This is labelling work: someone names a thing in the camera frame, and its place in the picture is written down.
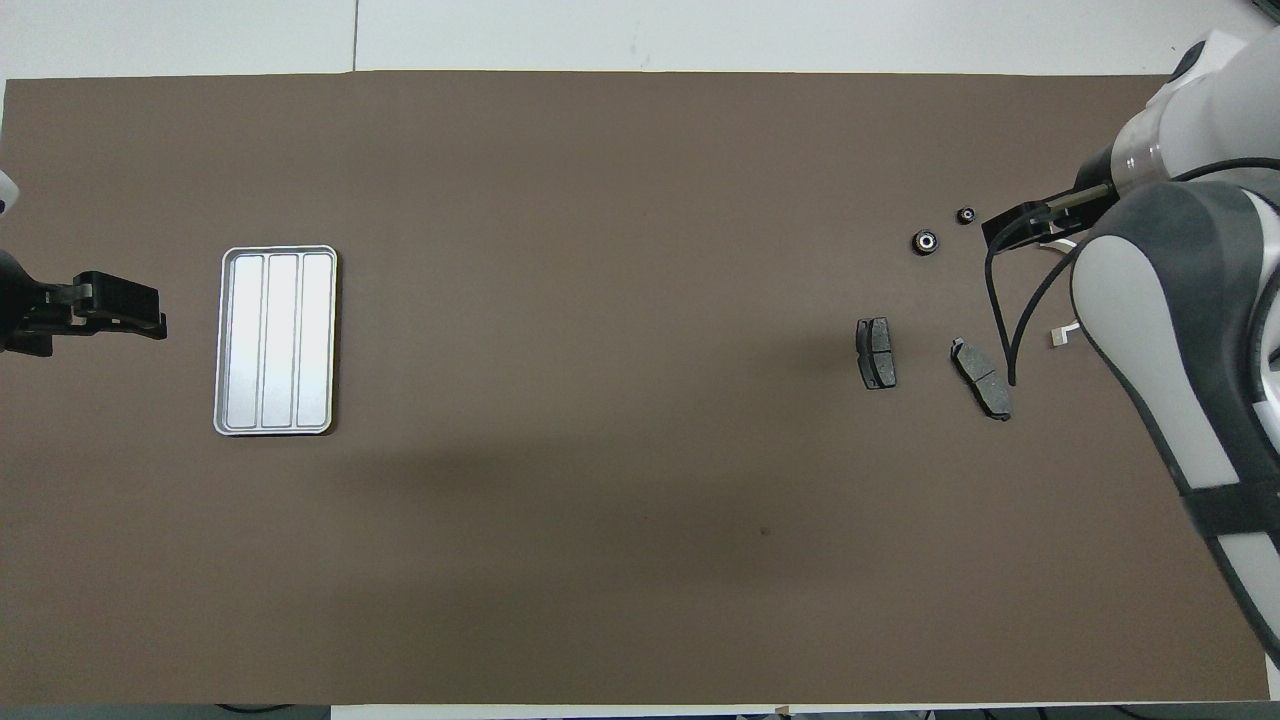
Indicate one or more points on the silver metal tray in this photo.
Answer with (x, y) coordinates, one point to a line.
(245, 340)

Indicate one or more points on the curved dark brake pad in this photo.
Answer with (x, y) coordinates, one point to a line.
(982, 380)

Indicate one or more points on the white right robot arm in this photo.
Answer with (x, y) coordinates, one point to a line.
(1180, 300)

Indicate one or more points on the large black bearing gear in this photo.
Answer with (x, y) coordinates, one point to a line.
(925, 242)

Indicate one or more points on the rectangular dark brake pad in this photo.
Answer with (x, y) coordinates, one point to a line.
(878, 355)

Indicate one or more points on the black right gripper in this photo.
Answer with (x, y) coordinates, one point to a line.
(1097, 175)

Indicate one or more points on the brown table mat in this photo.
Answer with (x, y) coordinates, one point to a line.
(620, 250)

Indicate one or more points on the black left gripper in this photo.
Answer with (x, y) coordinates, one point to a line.
(25, 305)

